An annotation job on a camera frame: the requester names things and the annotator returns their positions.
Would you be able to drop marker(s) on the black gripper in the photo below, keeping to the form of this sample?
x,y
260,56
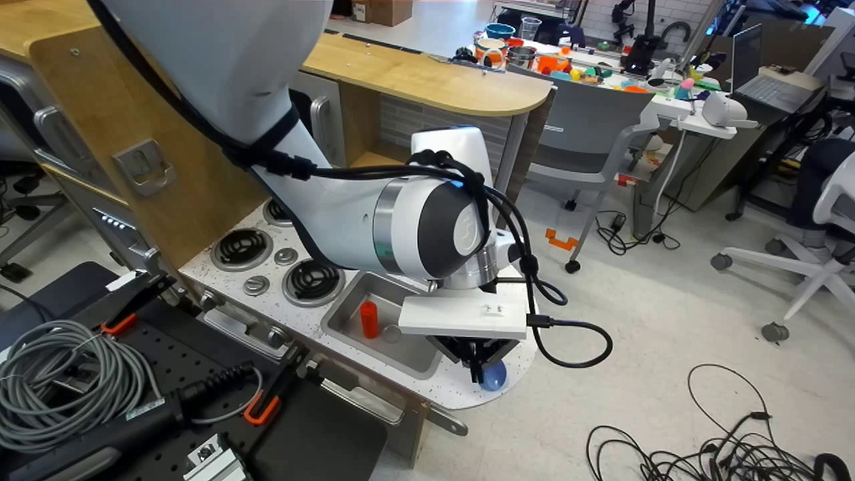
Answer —
x,y
462,349

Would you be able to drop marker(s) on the blue plastic cup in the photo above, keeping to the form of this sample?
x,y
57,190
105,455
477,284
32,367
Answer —
x,y
493,377

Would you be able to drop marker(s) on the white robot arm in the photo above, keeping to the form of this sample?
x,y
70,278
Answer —
x,y
355,223

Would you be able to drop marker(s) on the silver sink basin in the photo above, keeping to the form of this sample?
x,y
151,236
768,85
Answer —
x,y
391,351

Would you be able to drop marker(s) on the red plastic cup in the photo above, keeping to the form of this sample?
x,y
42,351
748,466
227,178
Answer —
x,y
368,322

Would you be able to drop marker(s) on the small orange floor object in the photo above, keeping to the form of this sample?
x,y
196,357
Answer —
x,y
562,242

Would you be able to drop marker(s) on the black toy stove burner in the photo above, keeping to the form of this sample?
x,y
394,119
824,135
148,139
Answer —
x,y
274,215
311,282
241,248

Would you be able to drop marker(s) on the silver toy stove knob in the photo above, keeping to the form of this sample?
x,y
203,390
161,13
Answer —
x,y
258,284
287,254

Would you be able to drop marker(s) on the wooden toy kitchen unit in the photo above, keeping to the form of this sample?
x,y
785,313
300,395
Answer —
x,y
427,80

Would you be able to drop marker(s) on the grey toy microwave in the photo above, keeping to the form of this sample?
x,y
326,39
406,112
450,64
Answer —
x,y
323,123

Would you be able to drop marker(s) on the white table with toys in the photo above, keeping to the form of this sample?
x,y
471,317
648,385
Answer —
x,y
624,76

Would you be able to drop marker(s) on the white rounded device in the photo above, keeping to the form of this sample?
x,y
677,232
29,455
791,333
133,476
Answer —
x,y
721,111

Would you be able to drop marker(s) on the white office chair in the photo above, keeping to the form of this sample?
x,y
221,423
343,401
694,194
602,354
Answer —
x,y
824,268

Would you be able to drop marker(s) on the cardboard box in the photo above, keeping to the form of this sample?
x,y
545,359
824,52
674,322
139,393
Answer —
x,y
379,11

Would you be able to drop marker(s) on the dark metal bracket bar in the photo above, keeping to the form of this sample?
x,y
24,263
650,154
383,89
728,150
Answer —
x,y
445,419

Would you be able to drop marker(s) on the small silver metal bracket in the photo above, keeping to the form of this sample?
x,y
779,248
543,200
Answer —
x,y
211,458

